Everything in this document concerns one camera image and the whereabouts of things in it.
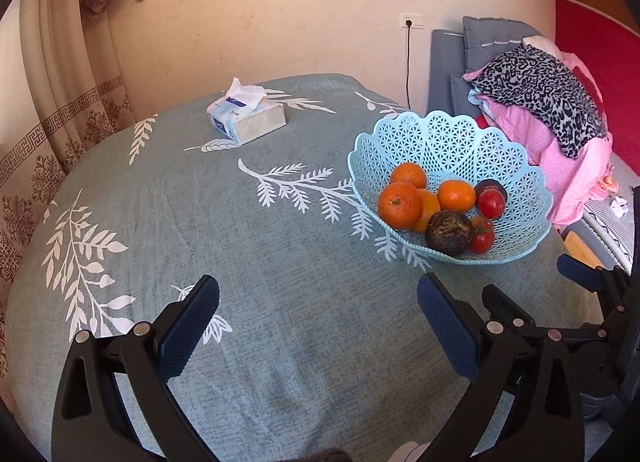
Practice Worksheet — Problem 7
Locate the white tissue pack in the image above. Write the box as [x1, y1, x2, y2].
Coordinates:
[206, 77, 286, 145]

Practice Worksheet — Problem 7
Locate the teal leaf-pattern tablecloth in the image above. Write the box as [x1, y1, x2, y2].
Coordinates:
[3, 72, 622, 462]

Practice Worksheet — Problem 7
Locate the leopard print cloth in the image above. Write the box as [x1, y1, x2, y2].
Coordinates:
[471, 44, 608, 159]

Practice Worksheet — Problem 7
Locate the wooden chair seat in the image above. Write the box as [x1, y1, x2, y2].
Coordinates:
[563, 231, 603, 268]

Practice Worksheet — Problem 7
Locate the grey cushioned headboard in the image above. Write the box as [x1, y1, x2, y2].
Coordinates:
[426, 16, 540, 118]

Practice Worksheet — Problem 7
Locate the black power cable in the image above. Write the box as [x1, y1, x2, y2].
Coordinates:
[403, 22, 414, 111]

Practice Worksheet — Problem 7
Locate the dark purple passion fruit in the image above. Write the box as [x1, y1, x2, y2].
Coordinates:
[474, 179, 509, 201]

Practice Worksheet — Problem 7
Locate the orange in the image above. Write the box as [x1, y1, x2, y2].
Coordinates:
[437, 179, 476, 213]

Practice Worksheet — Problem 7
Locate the pink polka-dot blanket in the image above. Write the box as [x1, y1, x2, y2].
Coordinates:
[462, 51, 622, 226]

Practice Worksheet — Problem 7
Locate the beige patterned curtain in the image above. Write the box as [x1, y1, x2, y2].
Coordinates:
[0, 0, 138, 393]

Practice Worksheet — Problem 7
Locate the white wall socket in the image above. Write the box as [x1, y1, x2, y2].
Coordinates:
[399, 13, 424, 29]

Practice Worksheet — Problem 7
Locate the small orange tangerine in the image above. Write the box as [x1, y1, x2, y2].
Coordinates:
[410, 189, 440, 233]

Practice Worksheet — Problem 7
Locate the red tomato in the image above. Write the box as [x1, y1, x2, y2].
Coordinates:
[469, 220, 496, 255]
[476, 189, 506, 220]

